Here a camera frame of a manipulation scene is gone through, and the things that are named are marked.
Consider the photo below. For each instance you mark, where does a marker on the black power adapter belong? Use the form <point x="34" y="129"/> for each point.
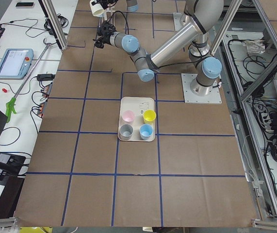
<point x="45" y="77"/>

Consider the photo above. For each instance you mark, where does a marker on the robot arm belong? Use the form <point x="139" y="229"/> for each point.
<point x="202" y="16"/>
<point x="132" y="5"/>

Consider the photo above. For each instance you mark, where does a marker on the yellow cup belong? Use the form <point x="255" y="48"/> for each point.
<point x="149" y="116"/>

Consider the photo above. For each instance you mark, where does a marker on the aluminium frame post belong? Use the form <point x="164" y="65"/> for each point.
<point x="51" y="16"/>

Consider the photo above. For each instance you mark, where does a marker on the green handled reacher grabber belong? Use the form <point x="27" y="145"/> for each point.
<point x="10" y="106"/>

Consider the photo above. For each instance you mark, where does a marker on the blue teach pendant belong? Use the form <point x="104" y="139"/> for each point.
<point x="15" y="64"/>

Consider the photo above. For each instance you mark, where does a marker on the white wire cup rack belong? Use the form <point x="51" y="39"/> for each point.
<point x="106" y="14"/>

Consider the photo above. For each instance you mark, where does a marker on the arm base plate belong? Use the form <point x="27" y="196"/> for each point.
<point x="193" y="92"/>

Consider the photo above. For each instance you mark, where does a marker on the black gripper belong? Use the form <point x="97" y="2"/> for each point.
<point x="105" y="39"/>
<point x="103" y="3"/>

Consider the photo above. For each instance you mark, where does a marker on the cream plastic tray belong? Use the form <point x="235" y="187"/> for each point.
<point x="138" y="105"/>

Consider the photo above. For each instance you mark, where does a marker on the pink cup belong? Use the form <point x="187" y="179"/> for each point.
<point x="128" y="116"/>

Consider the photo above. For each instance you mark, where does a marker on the pale green cup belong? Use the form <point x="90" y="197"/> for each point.
<point x="96" y="8"/>

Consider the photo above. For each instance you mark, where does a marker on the grey cup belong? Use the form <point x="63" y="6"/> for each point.
<point x="125" y="132"/>

